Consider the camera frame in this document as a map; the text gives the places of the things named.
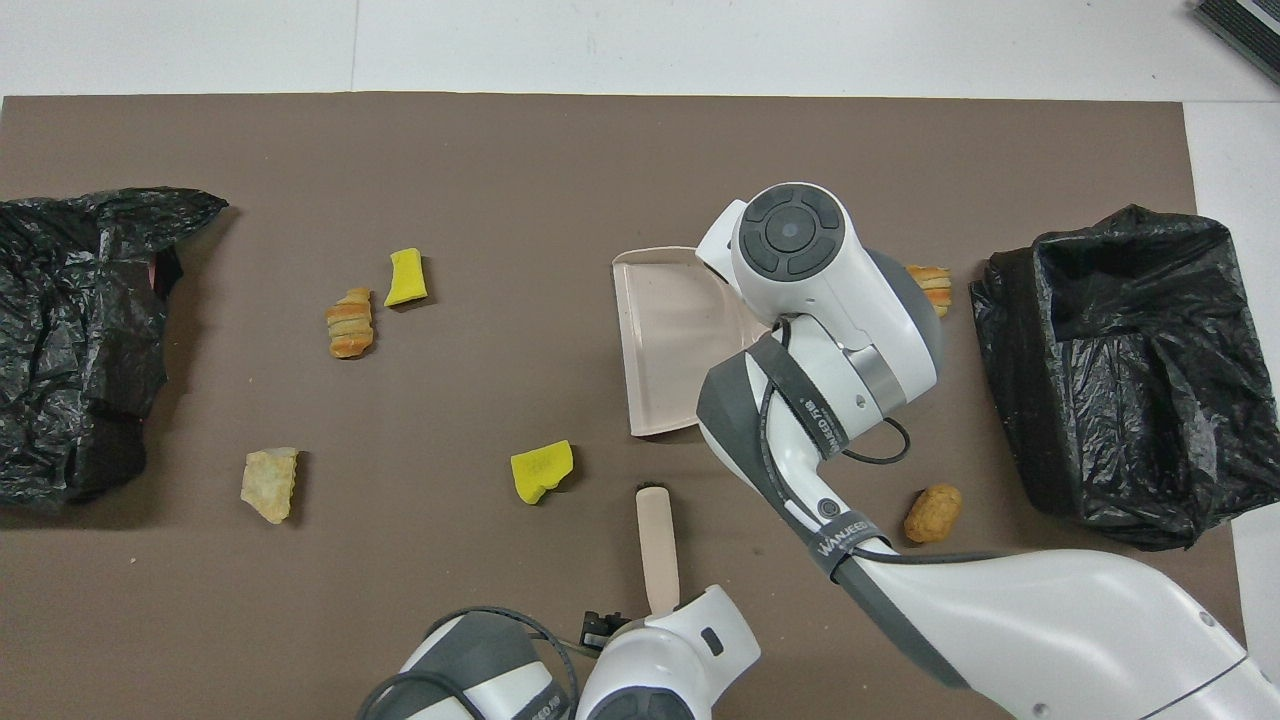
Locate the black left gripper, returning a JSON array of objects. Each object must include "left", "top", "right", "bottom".
[{"left": 583, "top": 610, "right": 631, "bottom": 653}]

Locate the beige hand brush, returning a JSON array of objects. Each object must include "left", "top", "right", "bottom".
[{"left": 636, "top": 485, "right": 681, "bottom": 616}]

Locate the yellow green sponge piece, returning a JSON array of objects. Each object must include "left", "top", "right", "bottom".
[{"left": 511, "top": 440, "right": 575, "bottom": 505}]

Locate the beige plastic dustpan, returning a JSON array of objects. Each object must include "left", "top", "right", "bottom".
[{"left": 612, "top": 246, "right": 771, "bottom": 438}]

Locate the brown bread roll toy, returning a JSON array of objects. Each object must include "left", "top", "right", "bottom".
[{"left": 904, "top": 484, "right": 963, "bottom": 544}]

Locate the pale toast slice toy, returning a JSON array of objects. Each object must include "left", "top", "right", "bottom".
[{"left": 240, "top": 447, "right": 299, "bottom": 525}]

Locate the striped toy croissant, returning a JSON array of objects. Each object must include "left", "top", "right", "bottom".
[
  {"left": 325, "top": 288, "right": 376, "bottom": 359},
  {"left": 906, "top": 265, "right": 952, "bottom": 319}
]

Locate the small curved yellow sponge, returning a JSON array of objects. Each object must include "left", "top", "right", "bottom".
[{"left": 384, "top": 248, "right": 429, "bottom": 307}]

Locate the open black trash bag bin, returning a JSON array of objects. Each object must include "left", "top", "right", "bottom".
[{"left": 968, "top": 205, "right": 1280, "bottom": 553}]

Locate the crumpled black trash bag bin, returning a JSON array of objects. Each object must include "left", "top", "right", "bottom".
[{"left": 0, "top": 187, "right": 229, "bottom": 506}]

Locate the brown table mat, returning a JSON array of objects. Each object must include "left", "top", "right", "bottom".
[{"left": 0, "top": 93, "right": 1254, "bottom": 720}]

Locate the dark ribbed grille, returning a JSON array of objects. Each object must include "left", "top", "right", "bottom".
[{"left": 1188, "top": 0, "right": 1280, "bottom": 86}]

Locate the left arm gripper cable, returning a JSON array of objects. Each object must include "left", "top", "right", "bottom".
[{"left": 358, "top": 606, "right": 581, "bottom": 720}]

